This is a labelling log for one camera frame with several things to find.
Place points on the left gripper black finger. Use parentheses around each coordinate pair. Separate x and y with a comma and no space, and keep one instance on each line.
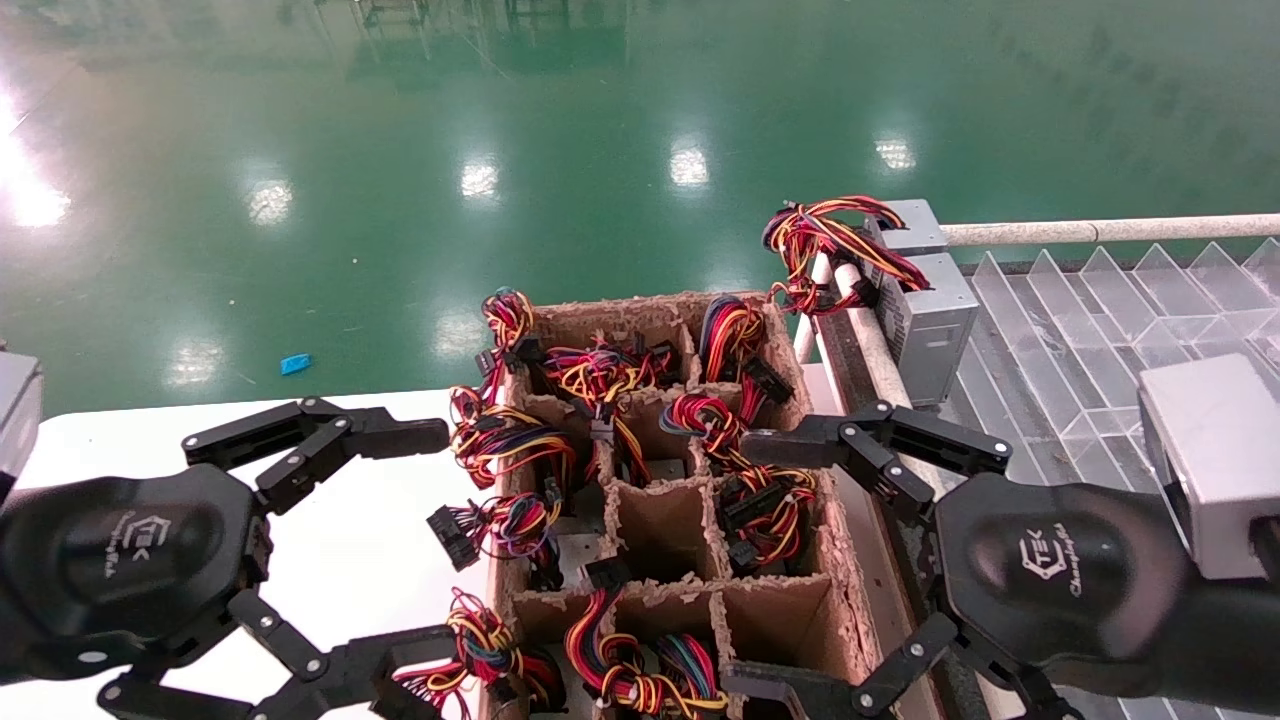
(350,675)
(320,430)

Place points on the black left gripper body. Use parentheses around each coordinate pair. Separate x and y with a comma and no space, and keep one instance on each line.
(120,570)

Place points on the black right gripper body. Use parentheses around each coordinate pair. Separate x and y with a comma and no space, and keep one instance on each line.
(1060,575)

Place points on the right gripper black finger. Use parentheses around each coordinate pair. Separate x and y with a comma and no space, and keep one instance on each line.
(800,695)
(870,435)

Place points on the small blue scrap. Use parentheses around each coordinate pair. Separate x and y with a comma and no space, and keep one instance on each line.
(296,364)

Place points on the long slanted white pipe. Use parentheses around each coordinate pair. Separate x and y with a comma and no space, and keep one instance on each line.
(878,350)

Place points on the short white pipe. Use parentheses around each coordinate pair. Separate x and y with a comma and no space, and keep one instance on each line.
(805,340)

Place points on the grey power supply unit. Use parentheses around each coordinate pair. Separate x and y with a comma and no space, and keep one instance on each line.
(915,225)

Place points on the transparent acrylic divider tray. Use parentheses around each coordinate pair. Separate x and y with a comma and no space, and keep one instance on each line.
(1060,330)

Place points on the brown cardboard divider carton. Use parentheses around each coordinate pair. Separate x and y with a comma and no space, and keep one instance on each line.
(655,515)

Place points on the long horizontal white pipe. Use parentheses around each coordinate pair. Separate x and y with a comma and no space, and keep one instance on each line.
(1100,230)

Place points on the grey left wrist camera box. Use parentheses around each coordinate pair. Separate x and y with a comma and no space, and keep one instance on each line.
(15,410)

